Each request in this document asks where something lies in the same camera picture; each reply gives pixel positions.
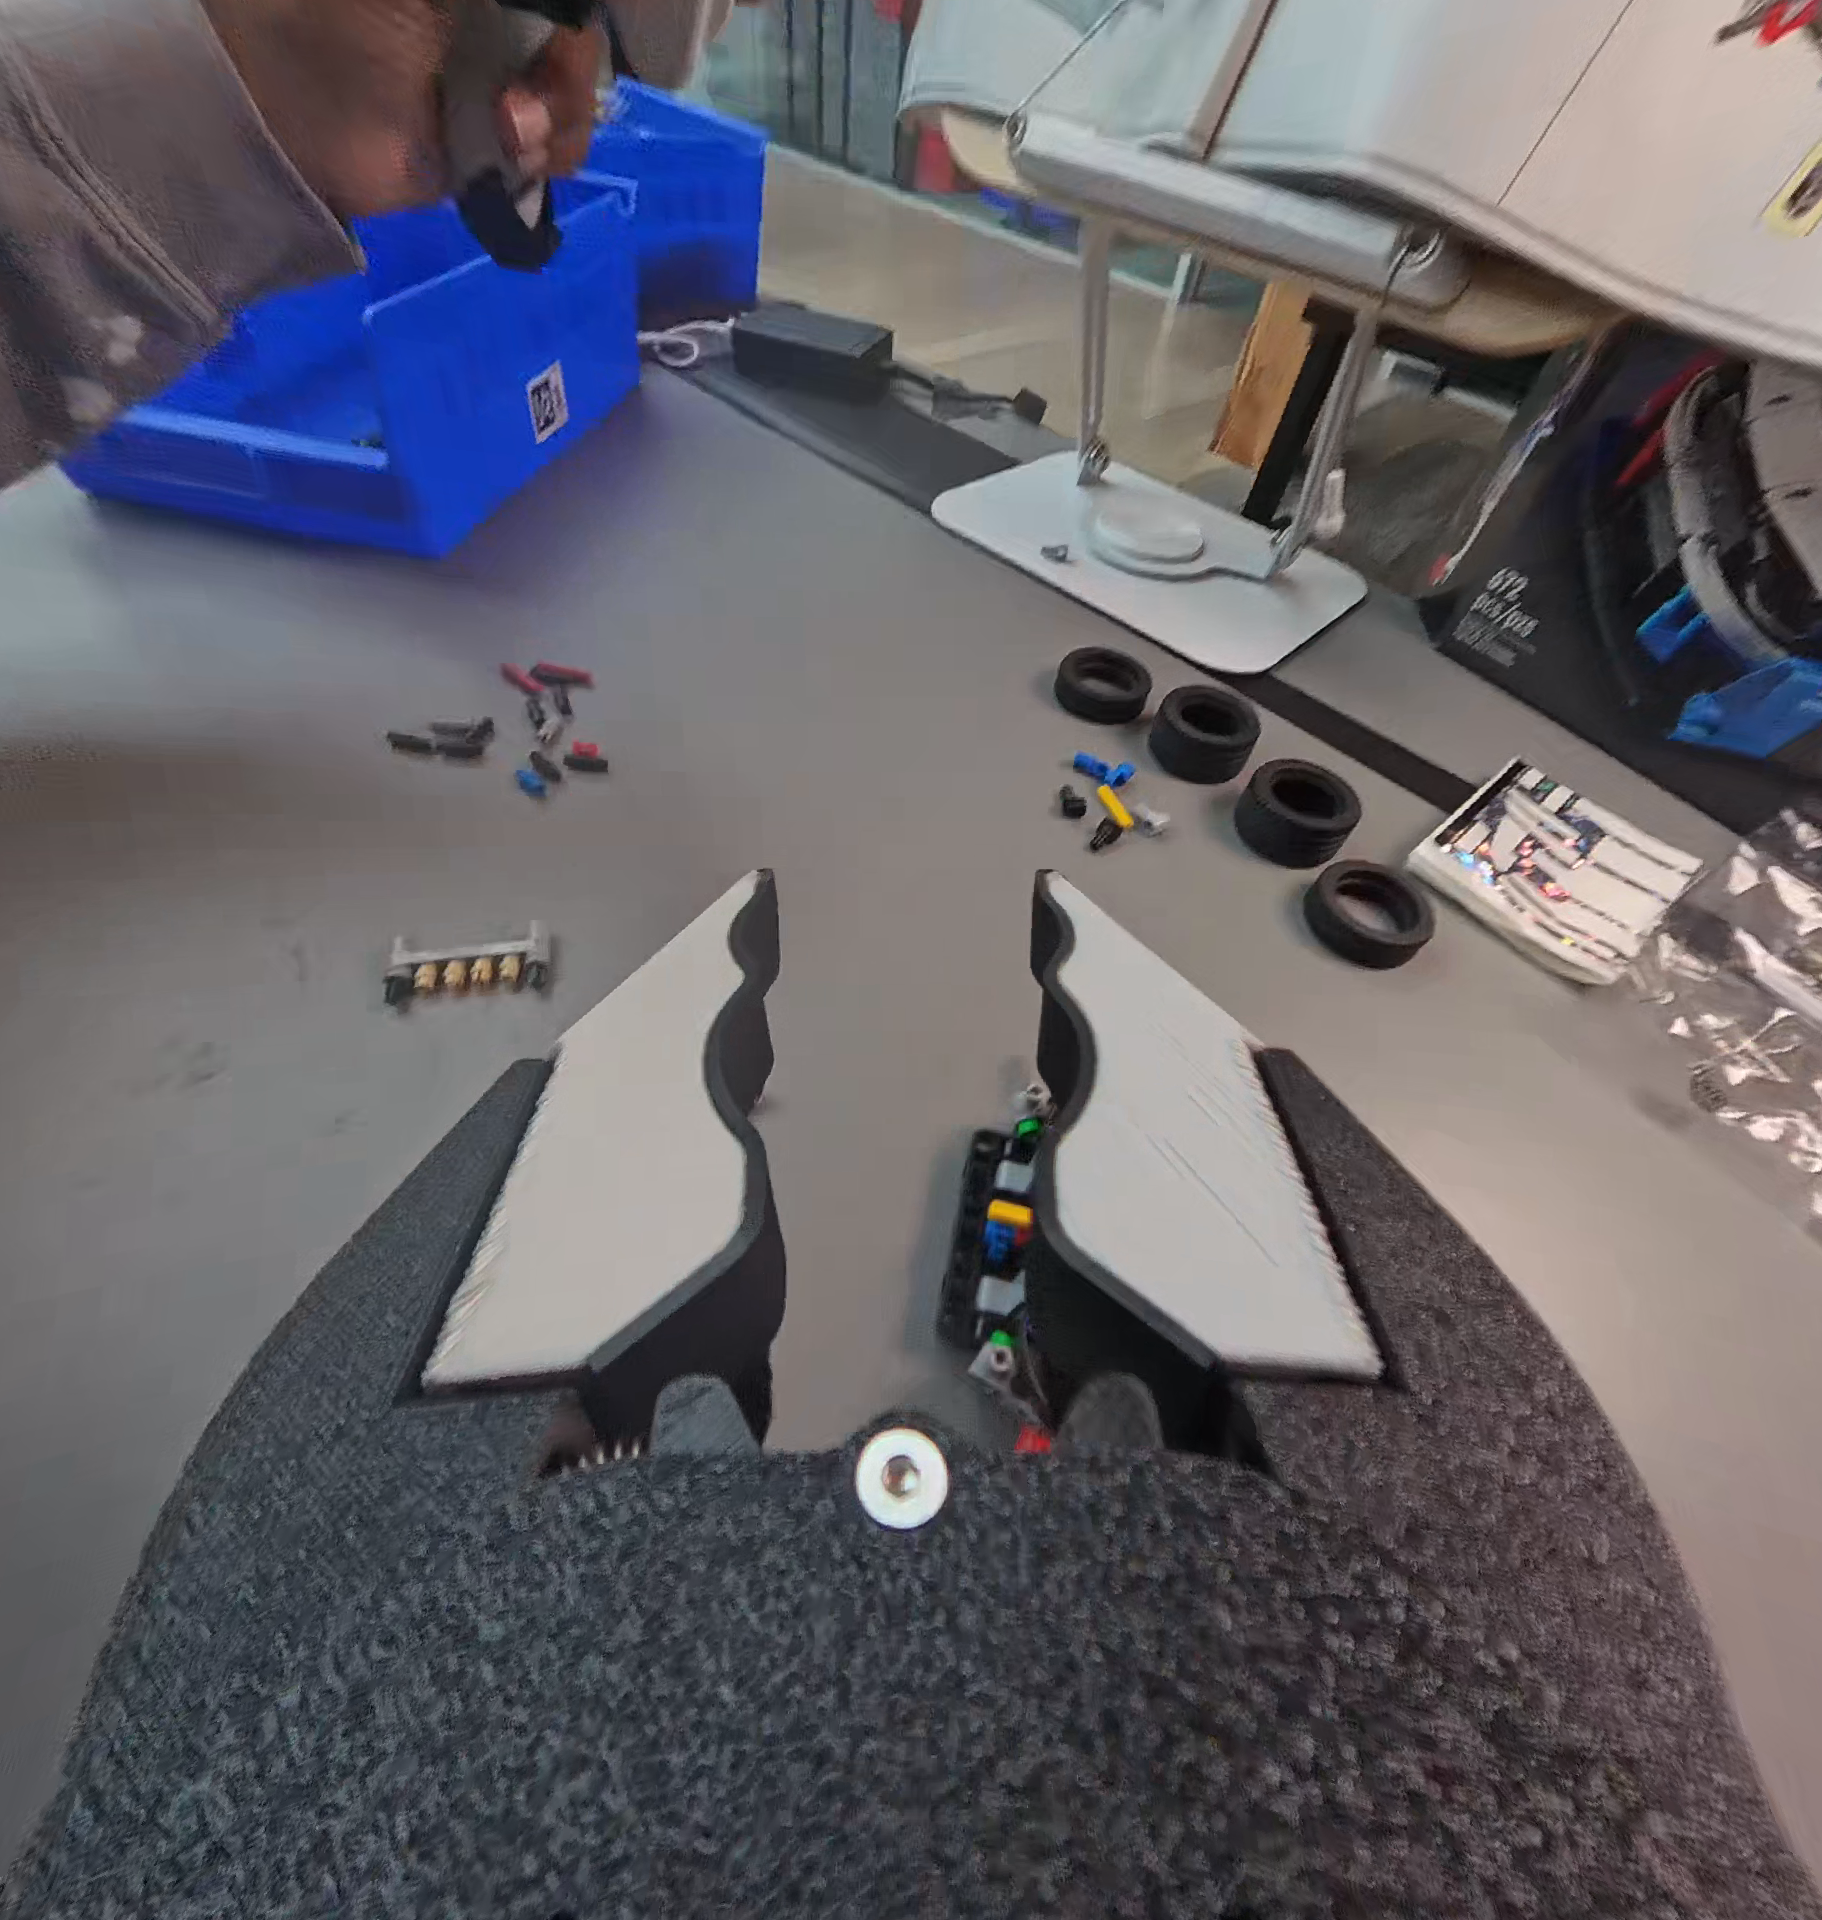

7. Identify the narrow black toy tyre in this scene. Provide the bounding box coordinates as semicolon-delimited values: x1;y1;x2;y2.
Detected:
1301;859;1437;976
1051;645;1154;727

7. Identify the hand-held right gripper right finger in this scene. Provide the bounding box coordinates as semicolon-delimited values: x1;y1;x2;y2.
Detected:
1028;871;1385;1448

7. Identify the person's left hand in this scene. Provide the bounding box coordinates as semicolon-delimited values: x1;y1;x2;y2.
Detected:
226;0;614;230

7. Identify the person's left forearm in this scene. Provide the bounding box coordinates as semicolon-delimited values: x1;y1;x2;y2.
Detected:
0;0;370;515

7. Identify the grey toy beam with pins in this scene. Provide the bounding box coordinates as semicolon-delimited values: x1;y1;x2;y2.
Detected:
383;926;555;1009

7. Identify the clear plastic bag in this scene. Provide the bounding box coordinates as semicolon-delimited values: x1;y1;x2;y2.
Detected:
1631;795;1822;1263

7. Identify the toy car set box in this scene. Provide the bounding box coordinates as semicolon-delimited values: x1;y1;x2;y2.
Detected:
1421;322;1822;833

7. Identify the blue storage bin white label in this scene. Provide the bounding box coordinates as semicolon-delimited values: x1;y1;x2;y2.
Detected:
61;171;642;560

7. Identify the black power adapter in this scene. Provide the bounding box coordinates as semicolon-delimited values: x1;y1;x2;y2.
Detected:
731;304;896;405

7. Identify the black adapter cable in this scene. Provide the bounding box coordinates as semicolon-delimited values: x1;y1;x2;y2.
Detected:
882;365;1049;424

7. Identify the wide black toy tyre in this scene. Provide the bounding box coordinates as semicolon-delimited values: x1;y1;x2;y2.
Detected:
1147;683;1259;785
1232;760;1363;872

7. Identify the grey desk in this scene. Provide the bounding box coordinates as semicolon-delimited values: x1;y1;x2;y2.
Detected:
0;352;1822;1920

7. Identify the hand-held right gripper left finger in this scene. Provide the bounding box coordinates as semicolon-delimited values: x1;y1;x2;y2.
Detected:
419;868;789;1448

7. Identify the shiny sticker sheet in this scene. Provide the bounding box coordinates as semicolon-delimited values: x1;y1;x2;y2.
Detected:
1406;756;1704;989

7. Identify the black toy chassis assembly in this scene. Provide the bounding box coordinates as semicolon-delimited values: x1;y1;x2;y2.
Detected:
937;1081;1054;1442

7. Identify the pile of small connector pins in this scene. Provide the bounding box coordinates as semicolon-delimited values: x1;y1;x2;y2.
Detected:
386;661;612;799

